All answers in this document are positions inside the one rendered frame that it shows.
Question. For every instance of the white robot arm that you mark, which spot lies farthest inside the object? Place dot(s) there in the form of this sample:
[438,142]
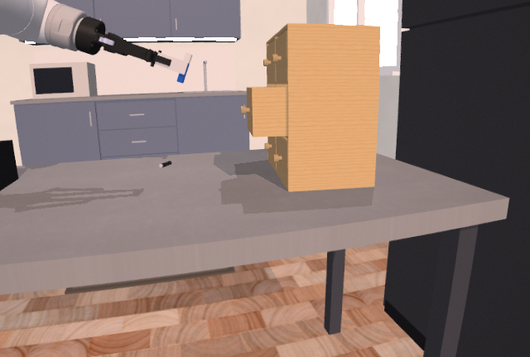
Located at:
[40,21]

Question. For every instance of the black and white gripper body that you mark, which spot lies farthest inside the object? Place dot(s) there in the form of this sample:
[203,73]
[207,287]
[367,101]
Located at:
[87,36]

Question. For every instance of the white eraser with blue sleeve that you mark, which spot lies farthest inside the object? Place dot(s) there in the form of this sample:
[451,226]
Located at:
[181,77]

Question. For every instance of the small wooden chest of drawers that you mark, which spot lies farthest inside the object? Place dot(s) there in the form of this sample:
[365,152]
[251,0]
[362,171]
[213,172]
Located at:
[332,105]

